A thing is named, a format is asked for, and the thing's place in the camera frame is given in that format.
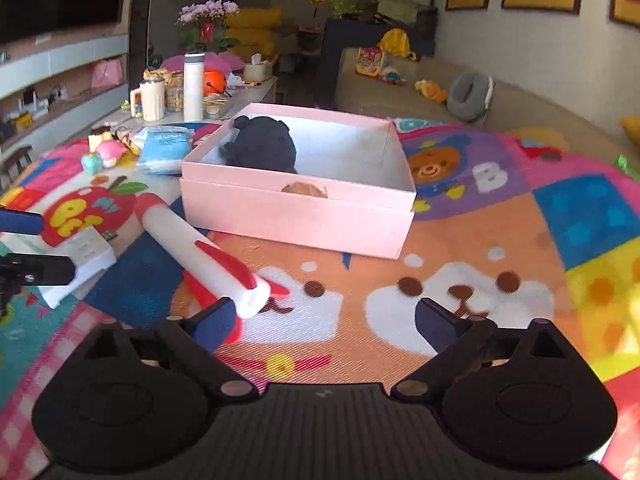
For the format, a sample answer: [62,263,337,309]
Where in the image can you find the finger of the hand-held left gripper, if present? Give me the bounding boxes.
[0,209,45,237]
[0,254,77,313]

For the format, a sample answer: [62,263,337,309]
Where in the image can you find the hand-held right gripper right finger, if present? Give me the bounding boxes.
[391,297,563,401]

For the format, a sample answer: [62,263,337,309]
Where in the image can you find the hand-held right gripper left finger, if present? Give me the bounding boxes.
[75,297,253,402]

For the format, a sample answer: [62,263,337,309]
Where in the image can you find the small white box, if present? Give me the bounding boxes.
[37,227,118,310]

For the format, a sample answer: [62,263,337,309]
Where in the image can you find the pink cow figurine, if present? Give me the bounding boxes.
[81,140,128,175]

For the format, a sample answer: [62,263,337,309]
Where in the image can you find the yellow pudding toy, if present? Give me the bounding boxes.
[88,128,116,151]

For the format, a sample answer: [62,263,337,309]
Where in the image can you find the pink cardboard box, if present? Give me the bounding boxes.
[179,102,418,261]

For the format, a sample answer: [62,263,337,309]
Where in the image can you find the blue tissue packet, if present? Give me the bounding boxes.
[136,125,196,177]

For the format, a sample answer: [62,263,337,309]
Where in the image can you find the dark stool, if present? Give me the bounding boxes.
[0,145,33,191]

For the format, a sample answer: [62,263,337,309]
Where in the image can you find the colourful cartoon play mat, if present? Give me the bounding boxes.
[0,115,640,480]

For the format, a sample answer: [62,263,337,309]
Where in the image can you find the pink gift bag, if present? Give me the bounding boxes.
[91,57,125,90]

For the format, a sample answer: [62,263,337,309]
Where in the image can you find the dark cloth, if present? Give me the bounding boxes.
[222,115,298,173]

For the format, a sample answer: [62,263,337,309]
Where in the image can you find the snack jar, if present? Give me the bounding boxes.
[165,72,186,112]

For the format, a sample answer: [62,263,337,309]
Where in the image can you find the white thermos bottle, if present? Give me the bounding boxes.
[183,51,205,122]

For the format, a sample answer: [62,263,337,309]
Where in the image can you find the grey neck pillow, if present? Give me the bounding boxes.
[446,71,493,122]

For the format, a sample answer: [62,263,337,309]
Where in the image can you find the orange plush toy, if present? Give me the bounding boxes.
[415,79,448,105]

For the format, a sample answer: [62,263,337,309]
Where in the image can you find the beige sofa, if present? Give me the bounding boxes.
[335,47,640,161]

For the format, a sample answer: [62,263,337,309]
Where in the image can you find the orange pumpkin toy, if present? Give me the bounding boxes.
[202,69,228,96]

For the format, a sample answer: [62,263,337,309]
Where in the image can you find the beige tissue box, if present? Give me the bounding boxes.
[243,54,275,83]

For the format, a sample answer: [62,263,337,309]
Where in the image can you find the pink cushion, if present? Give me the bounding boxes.
[160,52,246,73]

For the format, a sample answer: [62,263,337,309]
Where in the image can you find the colourful toy box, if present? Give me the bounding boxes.
[355,47,386,78]

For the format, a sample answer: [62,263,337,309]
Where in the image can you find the yellow cushion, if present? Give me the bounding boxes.
[620,115,640,148]

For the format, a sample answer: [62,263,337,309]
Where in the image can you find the purple potted flowers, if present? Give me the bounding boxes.
[176,1,241,53]

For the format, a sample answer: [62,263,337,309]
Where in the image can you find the yellow backpack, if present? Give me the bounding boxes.
[377,27,418,61]

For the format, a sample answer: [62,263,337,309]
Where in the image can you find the dark blue cabinet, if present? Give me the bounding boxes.
[320,17,438,108]

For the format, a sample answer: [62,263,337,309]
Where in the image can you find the yellow armchair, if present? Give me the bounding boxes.
[225,7,283,61]

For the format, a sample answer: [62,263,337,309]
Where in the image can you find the glass fish tank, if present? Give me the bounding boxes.
[377,0,438,26]

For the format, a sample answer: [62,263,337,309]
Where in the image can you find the wall shelf unit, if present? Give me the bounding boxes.
[0,32,131,161]

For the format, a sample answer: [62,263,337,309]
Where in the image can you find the cream mug with handle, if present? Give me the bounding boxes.
[130,78,166,122]

